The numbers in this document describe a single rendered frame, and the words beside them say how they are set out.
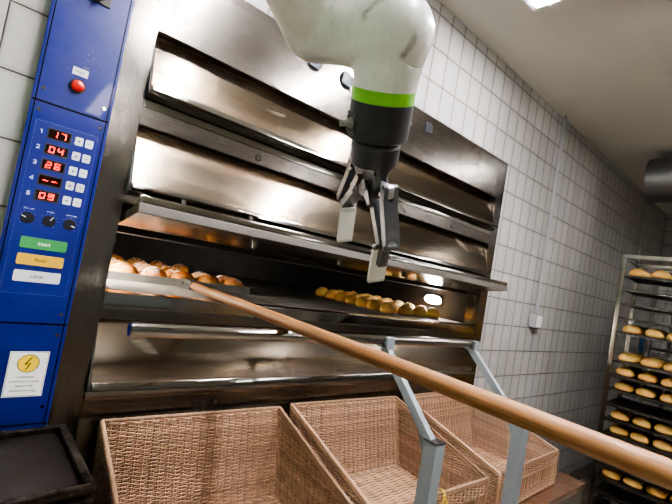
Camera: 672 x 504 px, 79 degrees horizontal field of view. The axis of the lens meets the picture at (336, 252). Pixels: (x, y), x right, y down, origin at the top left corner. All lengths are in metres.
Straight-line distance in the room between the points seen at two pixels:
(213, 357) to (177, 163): 0.59
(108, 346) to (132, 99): 0.65
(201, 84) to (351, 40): 0.80
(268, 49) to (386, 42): 0.93
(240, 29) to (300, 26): 0.82
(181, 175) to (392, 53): 0.83
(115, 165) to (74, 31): 0.31
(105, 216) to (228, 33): 0.65
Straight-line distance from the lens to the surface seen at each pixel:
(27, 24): 1.27
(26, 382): 1.23
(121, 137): 1.24
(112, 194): 1.22
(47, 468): 1.03
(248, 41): 1.45
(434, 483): 1.21
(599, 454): 0.60
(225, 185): 1.32
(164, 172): 1.25
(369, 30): 0.58
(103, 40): 1.26
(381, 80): 0.59
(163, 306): 1.27
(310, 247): 1.29
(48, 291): 1.18
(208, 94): 1.33
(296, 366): 1.52
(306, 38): 0.65
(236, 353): 1.40
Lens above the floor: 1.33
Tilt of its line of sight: 3 degrees up
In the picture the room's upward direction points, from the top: 10 degrees clockwise
